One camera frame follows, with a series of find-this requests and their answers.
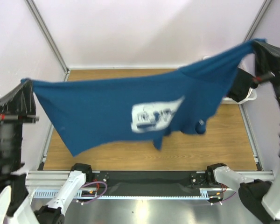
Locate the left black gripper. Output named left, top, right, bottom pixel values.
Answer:
left=0, top=78, right=40, bottom=172

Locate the blue printed t shirt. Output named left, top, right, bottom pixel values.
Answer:
left=32, top=40, right=255, bottom=156

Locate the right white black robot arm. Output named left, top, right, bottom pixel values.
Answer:
left=205, top=41, right=280, bottom=224

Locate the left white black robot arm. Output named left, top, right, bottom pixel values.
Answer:
left=0, top=79, right=93, bottom=224

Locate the white plastic laundry basket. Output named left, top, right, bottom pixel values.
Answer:
left=203, top=55, right=258, bottom=105

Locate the black t shirt in basket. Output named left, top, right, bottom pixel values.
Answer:
left=227, top=68, right=259, bottom=103

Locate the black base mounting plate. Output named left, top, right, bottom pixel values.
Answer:
left=91, top=171, right=222, bottom=196

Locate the right aluminium frame post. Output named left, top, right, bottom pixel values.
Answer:
left=243, top=0, right=273, bottom=42

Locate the aluminium frame post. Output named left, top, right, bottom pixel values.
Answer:
left=24, top=0, right=69, bottom=74
left=243, top=0, right=273, bottom=42

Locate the left aluminium frame post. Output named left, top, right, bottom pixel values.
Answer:
left=24, top=0, right=69, bottom=74

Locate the grey slotted cable duct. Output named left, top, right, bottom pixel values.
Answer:
left=33, top=189, right=221, bottom=200

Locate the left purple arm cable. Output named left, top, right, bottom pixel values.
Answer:
left=76, top=181, right=108, bottom=203

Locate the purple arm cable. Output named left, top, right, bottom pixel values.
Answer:
left=210, top=186, right=236, bottom=203
left=76, top=181, right=108, bottom=203

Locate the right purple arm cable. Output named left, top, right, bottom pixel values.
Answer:
left=210, top=186, right=236, bottom=203

